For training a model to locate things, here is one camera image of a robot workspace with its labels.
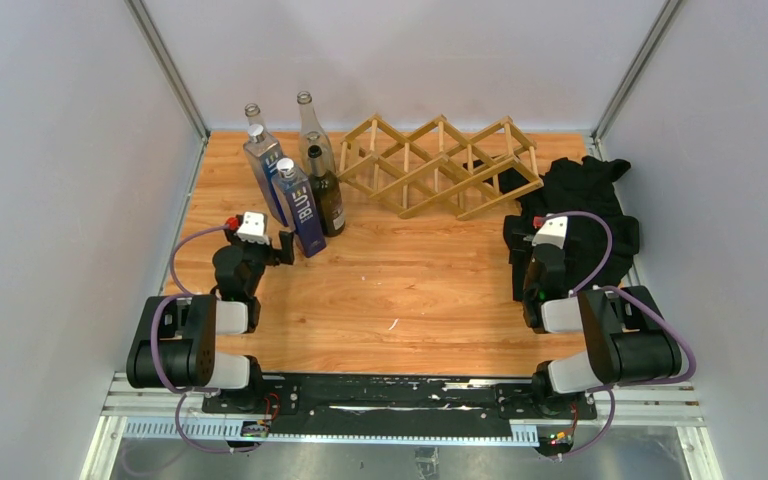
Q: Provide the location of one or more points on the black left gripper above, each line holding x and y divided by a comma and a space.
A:
274, 256

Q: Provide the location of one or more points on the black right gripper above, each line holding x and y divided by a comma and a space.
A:
521, 241

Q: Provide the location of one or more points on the olive wine bottle silver neck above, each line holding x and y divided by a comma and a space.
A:
326, 191

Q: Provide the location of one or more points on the blue square glass bottle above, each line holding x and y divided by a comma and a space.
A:
263, 151

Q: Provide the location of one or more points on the clear glass bottle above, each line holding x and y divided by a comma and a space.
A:
312, 133

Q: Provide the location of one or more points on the dark labelled clear bottle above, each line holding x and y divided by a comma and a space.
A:
254, 116

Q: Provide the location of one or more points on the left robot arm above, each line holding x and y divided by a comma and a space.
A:
174, 346

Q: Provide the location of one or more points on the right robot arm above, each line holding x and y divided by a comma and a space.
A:
627, 340

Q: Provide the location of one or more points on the wooden wine rack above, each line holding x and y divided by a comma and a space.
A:
437, 166

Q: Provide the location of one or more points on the dark green cloth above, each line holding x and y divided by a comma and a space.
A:
585, 186

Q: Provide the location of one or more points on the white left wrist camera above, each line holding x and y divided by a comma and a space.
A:
252, 228

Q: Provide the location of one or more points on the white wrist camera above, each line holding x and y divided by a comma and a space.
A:
552, 231
252, 228

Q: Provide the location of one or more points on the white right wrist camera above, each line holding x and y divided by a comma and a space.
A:
552, 231

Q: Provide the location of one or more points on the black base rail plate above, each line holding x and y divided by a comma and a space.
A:
400, 406

